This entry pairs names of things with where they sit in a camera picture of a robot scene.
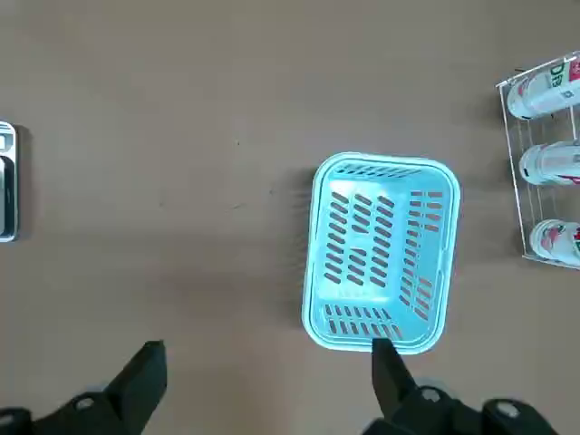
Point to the clear acrylic bottle shelf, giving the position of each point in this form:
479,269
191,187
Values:
512,181

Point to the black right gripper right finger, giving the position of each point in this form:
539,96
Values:
389,380

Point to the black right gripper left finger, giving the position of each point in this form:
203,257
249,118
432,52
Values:
136,385

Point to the white bottle with green print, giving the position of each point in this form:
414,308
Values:
539,97

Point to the blue plastic slotted basket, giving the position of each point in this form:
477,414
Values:
358,188

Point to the white bottle with red label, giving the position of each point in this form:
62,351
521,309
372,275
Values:
555,242
548,163

